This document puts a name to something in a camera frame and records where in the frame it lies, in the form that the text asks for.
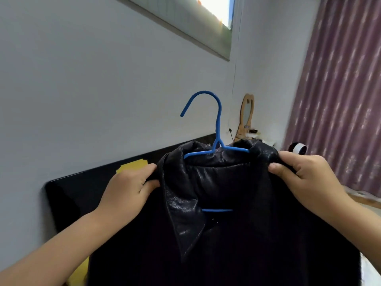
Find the wooden framed mirror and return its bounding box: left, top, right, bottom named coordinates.
left=235, top=93, right=255, bottom=142

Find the purple curtain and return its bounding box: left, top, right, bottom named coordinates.
left=281, top=0, right=381, bottom=197

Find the person's left hand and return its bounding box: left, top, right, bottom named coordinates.
left=96, top=163, right=161, bottom=229

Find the blue plastic hanger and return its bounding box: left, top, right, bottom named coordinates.
left=180, top=91, right=250, bottom=213

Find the yellow black bed headboard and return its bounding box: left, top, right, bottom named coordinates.
left=44, top=133, right=216, bottom=286

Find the person's left forearm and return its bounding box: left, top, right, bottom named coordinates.
left=0, top=210, right=115, bottom=286

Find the white standing fan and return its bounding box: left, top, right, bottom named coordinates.
left=287, top=142, right=308, bottom=156

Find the black leather jacket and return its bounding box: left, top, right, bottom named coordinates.
left=86, top=139, right=362, bottom=286

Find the person's right hand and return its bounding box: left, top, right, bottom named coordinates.
left=267, top=151, right=355, bottom=224

